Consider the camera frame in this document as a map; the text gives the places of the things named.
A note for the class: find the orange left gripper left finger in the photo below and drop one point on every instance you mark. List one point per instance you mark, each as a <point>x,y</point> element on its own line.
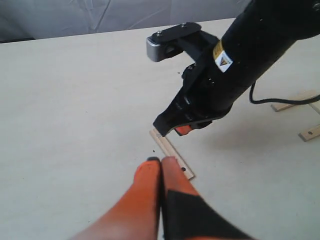
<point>136,215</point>

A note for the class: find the white backdrop curtain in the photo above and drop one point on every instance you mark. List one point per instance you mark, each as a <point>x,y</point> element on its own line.
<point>41,19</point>

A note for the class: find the pale wood strip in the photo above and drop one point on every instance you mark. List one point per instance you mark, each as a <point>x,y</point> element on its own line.
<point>301,98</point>

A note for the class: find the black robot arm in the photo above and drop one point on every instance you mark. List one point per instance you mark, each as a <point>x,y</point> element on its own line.
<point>223,69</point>

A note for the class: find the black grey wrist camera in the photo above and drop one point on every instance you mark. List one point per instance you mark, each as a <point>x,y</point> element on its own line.
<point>164,44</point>

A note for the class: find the wood strip post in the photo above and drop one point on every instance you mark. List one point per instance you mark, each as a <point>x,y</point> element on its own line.
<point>315,106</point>

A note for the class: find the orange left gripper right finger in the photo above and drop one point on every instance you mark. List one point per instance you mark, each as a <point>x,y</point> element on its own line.
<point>186,215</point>

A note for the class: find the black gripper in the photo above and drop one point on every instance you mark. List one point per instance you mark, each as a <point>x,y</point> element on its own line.
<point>207,94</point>

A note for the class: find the wood strip front bar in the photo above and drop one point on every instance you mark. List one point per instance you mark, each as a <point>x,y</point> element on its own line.
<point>310,134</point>

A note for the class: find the wood strip with grain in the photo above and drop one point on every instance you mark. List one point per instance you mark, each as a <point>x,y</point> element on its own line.
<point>169,150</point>

